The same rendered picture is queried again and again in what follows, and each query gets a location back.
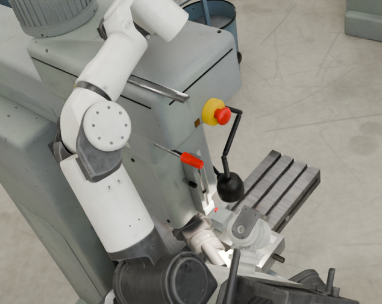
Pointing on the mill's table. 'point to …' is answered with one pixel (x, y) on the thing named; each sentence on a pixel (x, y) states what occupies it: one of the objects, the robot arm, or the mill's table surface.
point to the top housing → (149, 74)
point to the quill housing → (170, 181)
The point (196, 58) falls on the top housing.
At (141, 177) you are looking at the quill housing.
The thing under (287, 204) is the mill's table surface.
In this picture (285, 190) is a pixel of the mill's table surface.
